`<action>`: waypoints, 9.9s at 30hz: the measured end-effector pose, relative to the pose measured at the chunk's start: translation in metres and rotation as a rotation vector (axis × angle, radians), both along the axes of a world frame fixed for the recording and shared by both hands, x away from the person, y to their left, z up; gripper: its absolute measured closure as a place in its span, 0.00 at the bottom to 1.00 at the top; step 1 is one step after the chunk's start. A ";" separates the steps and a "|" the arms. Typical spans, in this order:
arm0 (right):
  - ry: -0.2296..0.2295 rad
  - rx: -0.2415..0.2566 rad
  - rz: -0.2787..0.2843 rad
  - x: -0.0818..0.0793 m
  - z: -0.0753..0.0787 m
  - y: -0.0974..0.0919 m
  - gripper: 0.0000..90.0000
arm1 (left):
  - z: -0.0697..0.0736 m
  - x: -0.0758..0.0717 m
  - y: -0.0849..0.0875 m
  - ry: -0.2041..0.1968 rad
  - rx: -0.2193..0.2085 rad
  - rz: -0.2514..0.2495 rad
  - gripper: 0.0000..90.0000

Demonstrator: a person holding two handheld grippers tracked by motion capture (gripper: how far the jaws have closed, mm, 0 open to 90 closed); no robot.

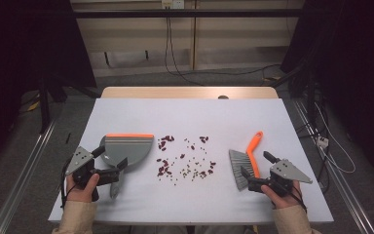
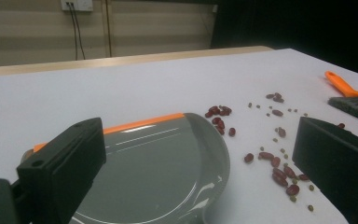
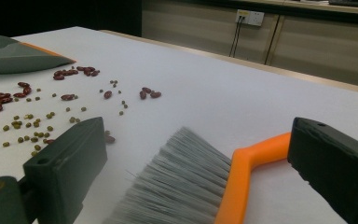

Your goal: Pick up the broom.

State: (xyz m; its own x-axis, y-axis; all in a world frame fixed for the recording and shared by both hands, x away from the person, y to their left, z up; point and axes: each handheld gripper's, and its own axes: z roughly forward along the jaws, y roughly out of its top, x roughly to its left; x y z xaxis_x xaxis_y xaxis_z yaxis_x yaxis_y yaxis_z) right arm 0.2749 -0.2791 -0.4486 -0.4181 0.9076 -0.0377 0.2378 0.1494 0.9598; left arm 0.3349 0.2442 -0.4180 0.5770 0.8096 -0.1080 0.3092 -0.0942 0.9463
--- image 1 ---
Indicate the black horizontal bar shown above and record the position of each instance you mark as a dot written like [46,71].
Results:
[207,13]

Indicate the metal floor rail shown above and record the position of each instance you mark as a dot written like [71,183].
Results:
[22,172]
[341,185]

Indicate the white table board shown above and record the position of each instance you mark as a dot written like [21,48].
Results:
[188,117]

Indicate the white wall outlet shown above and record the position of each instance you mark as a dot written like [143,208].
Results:
[172,4]

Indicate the white power adapter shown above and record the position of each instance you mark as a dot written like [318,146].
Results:
[322,142]

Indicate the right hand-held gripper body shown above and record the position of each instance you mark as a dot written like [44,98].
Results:
[285,172]

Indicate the orange brush with grey bristles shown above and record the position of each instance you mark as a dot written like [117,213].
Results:
[253,146]

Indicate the black curtain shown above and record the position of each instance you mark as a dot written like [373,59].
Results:
[19,48]
[354,65]

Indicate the person's right hand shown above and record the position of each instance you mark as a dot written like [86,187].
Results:
[287,201]

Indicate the red beans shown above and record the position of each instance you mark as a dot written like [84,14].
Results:
[162,170]

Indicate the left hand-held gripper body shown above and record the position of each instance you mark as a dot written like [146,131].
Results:
[82,162]

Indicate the wooden table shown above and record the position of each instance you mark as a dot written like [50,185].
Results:
[175,92]

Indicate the black metal stand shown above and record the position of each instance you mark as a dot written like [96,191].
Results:
[44,107]

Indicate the person's left hand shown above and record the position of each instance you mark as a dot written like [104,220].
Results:
[81,195]

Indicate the grey dustpan with orange lip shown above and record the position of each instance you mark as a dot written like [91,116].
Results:
[130,149]

